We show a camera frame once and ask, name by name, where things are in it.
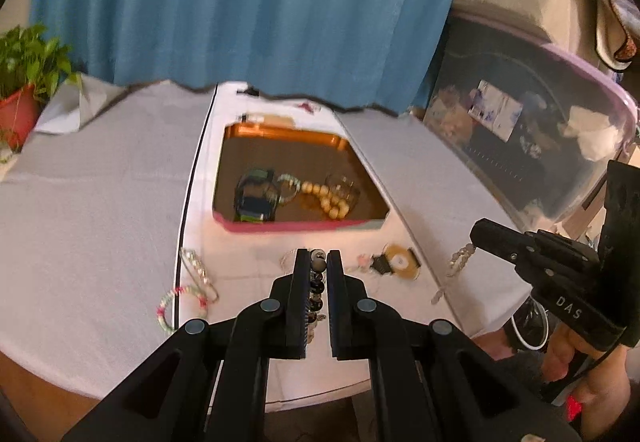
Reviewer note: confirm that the black wrist watch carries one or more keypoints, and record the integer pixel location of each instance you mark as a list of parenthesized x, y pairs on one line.
[(255, 204)]

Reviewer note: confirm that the round white-rimmed black object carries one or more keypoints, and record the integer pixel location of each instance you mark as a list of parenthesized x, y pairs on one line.
[(525, 329)]

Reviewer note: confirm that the copper tray with pink rim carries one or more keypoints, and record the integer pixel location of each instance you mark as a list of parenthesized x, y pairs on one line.
[(300, 156)]

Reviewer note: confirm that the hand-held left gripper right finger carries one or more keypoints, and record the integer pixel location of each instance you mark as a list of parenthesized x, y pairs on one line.
[(336, 322)]

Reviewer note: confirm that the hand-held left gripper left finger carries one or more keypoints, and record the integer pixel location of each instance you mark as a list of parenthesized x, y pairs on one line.
[(299, 317)]

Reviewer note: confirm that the person's right hand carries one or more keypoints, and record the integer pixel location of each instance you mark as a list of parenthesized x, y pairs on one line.
[(560, 352)]

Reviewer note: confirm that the white label card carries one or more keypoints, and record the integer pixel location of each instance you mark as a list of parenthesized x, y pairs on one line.
[(495, 109)]

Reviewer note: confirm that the white crumpled cloth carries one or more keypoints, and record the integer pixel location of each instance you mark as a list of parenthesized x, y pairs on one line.
[(592, 136)]

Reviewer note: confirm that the clear glass bangle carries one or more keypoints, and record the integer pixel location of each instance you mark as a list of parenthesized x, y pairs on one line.
[(345, 182)]

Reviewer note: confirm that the grey tablecloth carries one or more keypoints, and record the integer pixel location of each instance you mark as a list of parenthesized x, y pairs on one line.
[(100, 202)]

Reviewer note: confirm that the blue curtain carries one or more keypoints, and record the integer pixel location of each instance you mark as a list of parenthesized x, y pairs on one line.
[(250, 11)]

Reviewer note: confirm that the white lamp-print table runner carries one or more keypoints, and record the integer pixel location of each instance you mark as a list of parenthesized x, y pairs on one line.
[(240, 272)]

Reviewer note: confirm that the red floral blanket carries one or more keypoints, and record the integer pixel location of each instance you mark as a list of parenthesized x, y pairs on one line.
[(575, 407)]

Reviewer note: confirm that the clear storage bin purple lid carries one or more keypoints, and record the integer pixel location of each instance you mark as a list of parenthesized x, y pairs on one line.
[(550, 182)]

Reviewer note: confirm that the green plant in red pot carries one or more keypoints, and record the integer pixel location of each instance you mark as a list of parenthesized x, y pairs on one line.
[(30, 56)]

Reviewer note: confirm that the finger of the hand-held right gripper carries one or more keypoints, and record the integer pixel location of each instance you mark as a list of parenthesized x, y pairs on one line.
[(492, 237)]

